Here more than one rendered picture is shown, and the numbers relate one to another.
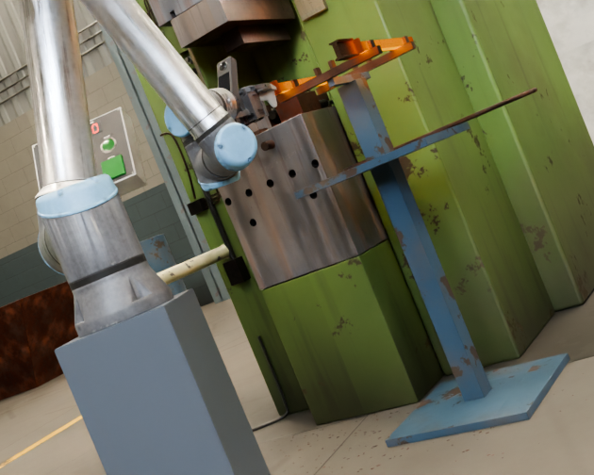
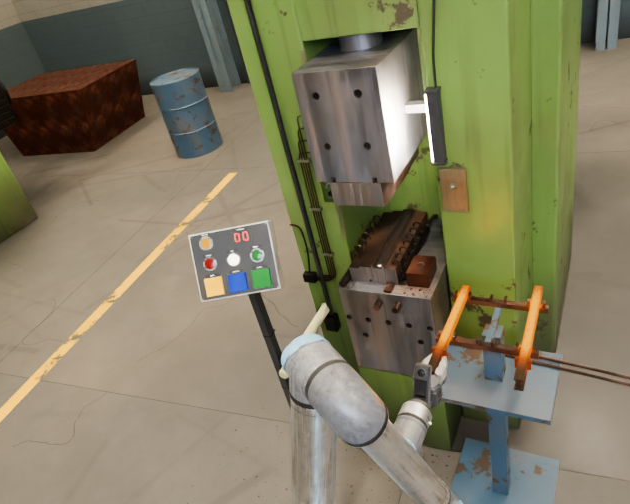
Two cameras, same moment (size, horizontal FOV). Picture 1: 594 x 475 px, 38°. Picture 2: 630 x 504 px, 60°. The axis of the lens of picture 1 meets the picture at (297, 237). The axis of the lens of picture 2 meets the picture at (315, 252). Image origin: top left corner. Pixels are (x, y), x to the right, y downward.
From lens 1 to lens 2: 1.84 m
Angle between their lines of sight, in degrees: 31
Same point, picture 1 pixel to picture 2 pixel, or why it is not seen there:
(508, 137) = (549, 268)
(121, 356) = not seen: outside the picture
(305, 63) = (412, 177)
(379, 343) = (436, 421)
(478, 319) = not seen: hidden behind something
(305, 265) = (398, 369)
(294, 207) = (402, 341)
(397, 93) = (502, 282)
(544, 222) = (550, 320)
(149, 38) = (413, 475)
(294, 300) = (382, 380)
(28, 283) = (72, 40)
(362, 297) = not seen: hidden behind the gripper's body
